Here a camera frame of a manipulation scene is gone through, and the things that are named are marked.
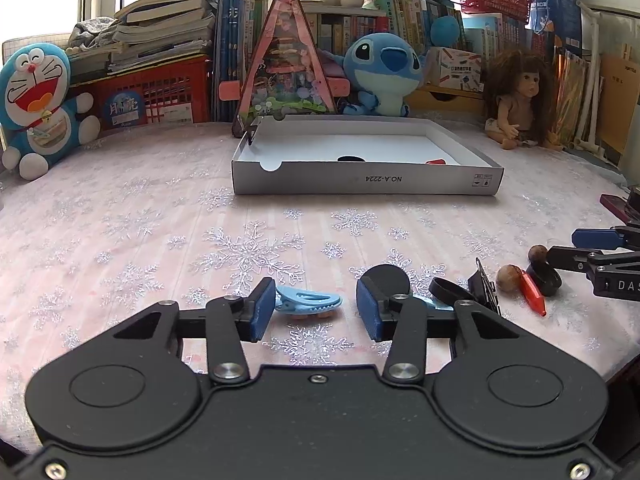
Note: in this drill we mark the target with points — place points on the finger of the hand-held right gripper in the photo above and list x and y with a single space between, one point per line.
570 257
595 238

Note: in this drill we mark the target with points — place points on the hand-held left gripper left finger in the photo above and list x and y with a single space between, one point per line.
264 311

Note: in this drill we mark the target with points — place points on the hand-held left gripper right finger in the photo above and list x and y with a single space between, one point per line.
367 311

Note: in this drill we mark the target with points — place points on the small black cup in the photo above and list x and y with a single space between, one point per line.
548 281

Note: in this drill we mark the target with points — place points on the dark brown nut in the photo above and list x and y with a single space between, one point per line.
537 253

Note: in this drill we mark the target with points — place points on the black round disc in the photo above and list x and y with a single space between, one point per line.
387 277
351 158

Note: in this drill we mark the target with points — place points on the blue hair clip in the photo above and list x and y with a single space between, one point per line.
310 298
436 304

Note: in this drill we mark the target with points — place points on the red crayon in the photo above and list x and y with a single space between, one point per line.
533 296

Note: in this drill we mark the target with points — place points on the white cardboard box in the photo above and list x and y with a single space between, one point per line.
350 180

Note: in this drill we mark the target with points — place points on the dark red flat case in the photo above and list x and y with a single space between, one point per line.
615 205

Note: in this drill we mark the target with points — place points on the black binder clip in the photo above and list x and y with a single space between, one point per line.
484 287

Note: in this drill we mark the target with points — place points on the gold foil sheets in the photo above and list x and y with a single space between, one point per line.
570 95

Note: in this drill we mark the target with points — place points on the brown-haired doll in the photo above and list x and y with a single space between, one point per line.
522 90

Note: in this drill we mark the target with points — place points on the wooden drawer box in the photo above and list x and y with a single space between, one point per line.
450 100

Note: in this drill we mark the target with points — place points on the white printed carton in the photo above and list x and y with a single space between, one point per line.
455 67

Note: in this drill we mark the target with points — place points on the pink plastic case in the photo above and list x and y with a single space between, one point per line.
229 90

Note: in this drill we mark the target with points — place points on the blue paper bag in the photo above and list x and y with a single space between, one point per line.
560 10

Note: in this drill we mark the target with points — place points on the red plastic crate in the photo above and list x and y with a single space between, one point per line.
165 90

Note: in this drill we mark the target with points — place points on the blue alien plush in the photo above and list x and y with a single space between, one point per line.
382 67

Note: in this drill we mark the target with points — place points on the pink triangular toy package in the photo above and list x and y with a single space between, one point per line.
285 60

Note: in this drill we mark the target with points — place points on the small red basket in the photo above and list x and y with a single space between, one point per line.
492 0

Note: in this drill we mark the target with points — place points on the row of thin blue books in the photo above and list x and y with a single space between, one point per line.
232 35

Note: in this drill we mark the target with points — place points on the row of shelved books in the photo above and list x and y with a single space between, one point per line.
410 15

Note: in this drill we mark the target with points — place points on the stack of books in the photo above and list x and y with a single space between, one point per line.
160 20

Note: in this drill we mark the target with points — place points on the blue cat plush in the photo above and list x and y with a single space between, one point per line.
35 90

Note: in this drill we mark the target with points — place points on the grey cloth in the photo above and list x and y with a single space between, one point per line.
92 30

